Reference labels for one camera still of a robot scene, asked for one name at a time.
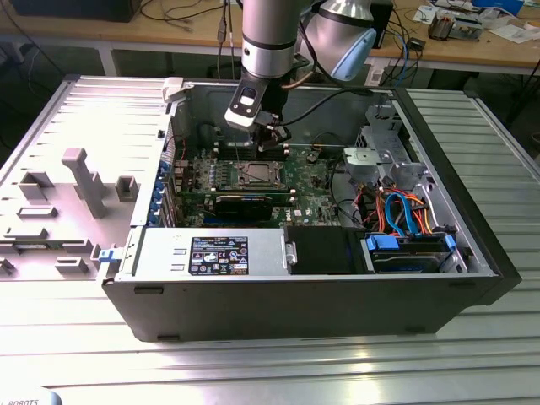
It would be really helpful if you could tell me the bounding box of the brown curved cable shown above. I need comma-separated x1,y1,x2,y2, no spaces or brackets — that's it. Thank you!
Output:
279,68,314,90

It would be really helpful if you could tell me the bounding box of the green motherboard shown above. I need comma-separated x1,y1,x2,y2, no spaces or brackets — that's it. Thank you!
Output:
170,145,354,229

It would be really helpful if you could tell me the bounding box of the grey parts rack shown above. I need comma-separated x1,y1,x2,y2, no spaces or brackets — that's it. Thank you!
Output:
0,147,141,283

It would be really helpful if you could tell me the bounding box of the black camera cable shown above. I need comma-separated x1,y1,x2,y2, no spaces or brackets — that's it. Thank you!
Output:
278,88,375,127

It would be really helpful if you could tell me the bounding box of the blue cardboard box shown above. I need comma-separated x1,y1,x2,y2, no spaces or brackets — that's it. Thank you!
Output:
471,0,527,16

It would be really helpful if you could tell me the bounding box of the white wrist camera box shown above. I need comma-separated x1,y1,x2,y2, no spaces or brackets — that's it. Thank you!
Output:
224,77,272,131

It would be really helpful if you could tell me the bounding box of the blue background cable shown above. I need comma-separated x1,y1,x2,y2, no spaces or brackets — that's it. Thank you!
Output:
399,34,413,80

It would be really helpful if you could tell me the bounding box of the black round fan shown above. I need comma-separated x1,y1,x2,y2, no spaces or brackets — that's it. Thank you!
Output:
197,121,224,147

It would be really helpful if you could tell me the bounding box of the CPU socket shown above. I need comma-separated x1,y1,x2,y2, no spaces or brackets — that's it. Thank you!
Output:
235,159,284,188

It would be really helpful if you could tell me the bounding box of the black disk bay box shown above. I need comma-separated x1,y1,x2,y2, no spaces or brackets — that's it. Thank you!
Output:
283,225,369,276

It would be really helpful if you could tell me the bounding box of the blue wire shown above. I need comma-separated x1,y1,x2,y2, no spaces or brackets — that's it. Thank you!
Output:
384,188,419,237

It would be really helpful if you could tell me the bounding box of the black PC case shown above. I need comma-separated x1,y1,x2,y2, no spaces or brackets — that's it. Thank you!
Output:
100,75,522,343

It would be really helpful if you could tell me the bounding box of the grey USB cable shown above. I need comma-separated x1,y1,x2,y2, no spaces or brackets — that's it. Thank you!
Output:
215,0,230,81

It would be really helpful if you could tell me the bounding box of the small white paper sheet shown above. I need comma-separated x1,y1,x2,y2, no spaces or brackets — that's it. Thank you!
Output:
412,4,436,23

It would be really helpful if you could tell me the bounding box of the metal heat sink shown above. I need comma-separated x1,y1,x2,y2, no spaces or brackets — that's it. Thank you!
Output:
428,11,456,42

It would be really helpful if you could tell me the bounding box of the grey metal drive unit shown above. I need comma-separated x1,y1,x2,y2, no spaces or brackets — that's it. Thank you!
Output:
451,14,485,42

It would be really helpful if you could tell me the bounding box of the hard disk in blue carrier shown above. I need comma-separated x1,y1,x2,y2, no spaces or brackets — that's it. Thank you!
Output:
362,231,460,274

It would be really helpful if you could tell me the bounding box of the grey metal drive cage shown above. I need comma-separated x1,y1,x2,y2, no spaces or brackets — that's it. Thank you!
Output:
341,104,428,192

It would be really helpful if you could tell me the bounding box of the wooden workbench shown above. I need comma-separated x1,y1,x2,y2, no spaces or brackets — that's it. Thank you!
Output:
0,0,540,79

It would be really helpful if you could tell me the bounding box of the metal socket cover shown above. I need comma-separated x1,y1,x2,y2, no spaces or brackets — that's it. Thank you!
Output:
238,160,283,186

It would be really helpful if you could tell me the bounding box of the black graphics card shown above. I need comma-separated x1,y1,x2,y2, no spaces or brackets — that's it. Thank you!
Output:
181,187,295,222

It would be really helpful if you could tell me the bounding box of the silver power supply unit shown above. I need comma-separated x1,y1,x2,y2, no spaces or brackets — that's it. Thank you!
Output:
125,226,293,280

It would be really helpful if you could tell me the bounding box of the black equipment case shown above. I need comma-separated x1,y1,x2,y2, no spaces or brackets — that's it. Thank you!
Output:
8,0,137,24

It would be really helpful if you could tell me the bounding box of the white plastic case clip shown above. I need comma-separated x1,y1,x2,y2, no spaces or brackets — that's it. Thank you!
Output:
162,77,187,103

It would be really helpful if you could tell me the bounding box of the orange wire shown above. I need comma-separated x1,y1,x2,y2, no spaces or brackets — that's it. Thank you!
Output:
411,195,436,235
374,192,387,234

